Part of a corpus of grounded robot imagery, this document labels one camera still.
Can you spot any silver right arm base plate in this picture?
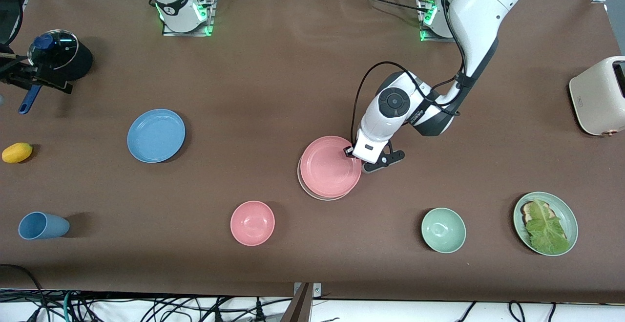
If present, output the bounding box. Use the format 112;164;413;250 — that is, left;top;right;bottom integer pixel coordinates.
162;0;215;37

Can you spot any blue cup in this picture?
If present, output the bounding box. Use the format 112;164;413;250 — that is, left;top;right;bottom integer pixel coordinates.
18;212;70;240

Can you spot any pink bowl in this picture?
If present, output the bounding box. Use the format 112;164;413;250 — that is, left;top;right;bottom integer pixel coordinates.
230;200;275;247

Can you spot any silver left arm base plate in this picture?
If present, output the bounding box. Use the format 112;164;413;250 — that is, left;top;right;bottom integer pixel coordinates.
419;0;457;43

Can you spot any blue plate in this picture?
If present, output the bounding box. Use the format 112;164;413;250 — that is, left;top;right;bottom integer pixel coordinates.
127;109;187;164

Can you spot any beige plate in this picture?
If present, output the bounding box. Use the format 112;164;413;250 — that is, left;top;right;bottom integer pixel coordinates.
297;158;353;201

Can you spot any bread slice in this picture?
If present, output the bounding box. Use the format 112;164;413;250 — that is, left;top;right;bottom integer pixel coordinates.
521;201;568;240

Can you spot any green lettuce leaf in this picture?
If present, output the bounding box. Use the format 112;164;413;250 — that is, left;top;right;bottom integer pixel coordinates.
525;198;571;256

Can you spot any yellow lemon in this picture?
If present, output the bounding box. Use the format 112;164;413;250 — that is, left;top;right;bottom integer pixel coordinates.
1;142;33;164

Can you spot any dark wedge beam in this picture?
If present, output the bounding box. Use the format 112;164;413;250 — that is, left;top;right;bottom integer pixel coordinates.
281;283;313;322

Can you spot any pink plate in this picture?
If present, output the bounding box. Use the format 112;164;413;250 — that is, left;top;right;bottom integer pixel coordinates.
300;136;363;199

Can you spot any glass lid with blue knob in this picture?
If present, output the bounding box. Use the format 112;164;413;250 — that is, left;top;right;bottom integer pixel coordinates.
28;30;79;71

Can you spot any black saucepan with blue handle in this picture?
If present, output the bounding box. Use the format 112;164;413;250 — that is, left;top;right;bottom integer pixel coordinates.
19;41;93;115

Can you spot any beige toaster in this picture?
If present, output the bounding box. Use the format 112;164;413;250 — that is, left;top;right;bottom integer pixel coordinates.
569;56;625;137

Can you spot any green bowl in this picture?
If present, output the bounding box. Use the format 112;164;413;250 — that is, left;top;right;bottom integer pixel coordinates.
421;207;467;254

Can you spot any green plate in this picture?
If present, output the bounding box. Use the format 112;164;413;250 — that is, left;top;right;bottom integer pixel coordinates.
513;192;579;257

